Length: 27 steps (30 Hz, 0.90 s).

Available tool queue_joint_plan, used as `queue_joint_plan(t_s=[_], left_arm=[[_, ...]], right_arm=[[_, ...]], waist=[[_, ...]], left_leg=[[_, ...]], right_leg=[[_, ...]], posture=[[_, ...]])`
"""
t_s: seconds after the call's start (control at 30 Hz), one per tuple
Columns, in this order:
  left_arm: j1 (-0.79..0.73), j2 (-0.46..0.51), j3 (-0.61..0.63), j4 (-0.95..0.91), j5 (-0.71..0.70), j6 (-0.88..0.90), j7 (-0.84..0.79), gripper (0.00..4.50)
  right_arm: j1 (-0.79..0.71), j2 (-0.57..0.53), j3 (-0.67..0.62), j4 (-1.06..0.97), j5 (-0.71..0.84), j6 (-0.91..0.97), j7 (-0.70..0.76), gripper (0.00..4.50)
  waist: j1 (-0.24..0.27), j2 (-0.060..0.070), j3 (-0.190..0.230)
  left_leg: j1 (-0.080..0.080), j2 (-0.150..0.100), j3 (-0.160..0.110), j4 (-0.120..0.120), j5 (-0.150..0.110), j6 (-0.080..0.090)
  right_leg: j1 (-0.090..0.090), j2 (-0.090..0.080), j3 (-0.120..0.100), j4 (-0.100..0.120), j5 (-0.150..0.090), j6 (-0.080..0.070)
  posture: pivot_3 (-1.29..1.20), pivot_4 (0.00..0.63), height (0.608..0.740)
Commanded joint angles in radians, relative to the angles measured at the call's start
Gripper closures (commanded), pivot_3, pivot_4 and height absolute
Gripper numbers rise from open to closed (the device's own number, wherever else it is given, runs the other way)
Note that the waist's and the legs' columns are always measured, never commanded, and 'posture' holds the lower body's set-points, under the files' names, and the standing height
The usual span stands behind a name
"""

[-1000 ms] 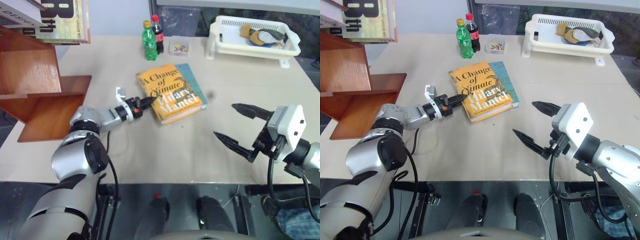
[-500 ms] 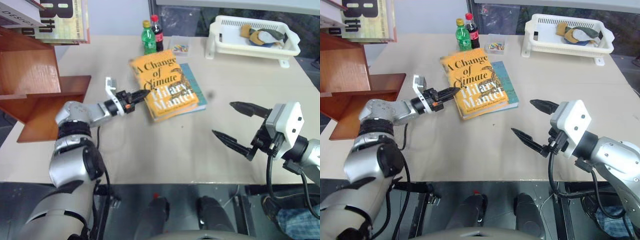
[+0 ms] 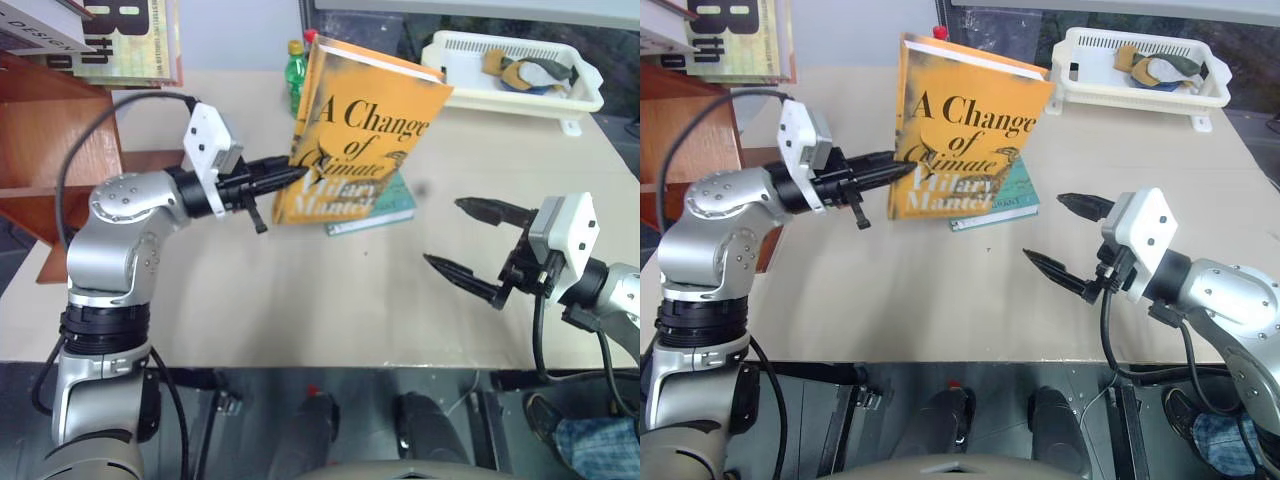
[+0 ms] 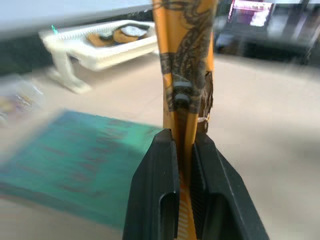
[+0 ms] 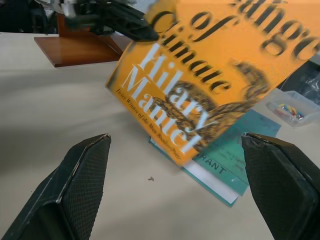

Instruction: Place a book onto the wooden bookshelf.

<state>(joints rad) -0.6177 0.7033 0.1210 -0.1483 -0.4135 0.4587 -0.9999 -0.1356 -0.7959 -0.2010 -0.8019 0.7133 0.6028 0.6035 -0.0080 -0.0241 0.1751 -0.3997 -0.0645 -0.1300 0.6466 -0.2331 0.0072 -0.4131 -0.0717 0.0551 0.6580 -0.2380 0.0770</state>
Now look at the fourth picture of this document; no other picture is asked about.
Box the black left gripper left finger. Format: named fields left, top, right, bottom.
left=122, top=128, right=181, bottom=240

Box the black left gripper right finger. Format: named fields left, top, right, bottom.
left=189, top=130, right=270, bottom=240

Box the teal book with red text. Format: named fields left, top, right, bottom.
left=0, top=107, right=165, bottom=232

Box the orange and black book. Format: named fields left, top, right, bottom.
left=86, top=24, right=154, bottom=47

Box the white plastic rack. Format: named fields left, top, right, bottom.
left=38, top=19, right=160, bottom=95

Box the clear plastic bag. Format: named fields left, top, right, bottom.
left=0, top=74, right=46, bottom=129

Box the computer monitor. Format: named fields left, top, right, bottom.
left=226, top=0, right=276, bottom=28

